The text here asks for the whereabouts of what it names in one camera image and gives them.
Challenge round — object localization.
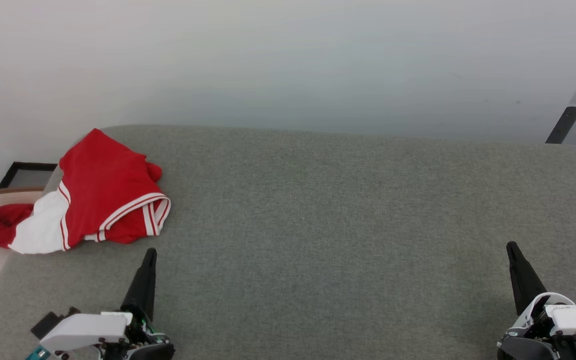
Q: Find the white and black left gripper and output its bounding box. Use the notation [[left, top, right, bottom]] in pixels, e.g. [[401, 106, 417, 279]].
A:
[[40, 248, 176, 360]]

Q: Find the red and white shirt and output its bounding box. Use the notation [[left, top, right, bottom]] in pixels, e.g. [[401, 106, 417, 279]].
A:
[[8, 128, 172, 255]]

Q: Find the small red cloth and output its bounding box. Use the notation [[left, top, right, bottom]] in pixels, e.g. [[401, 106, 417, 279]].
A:
[[0, 203, 35, 249]]

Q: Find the black leg with white cap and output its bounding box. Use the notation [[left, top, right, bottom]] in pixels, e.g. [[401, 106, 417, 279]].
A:
[[545, 105, 576, 145]]

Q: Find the black rectangular frame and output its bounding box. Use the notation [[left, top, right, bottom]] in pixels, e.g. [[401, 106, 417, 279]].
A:
[[0, 161, 59, 190]]

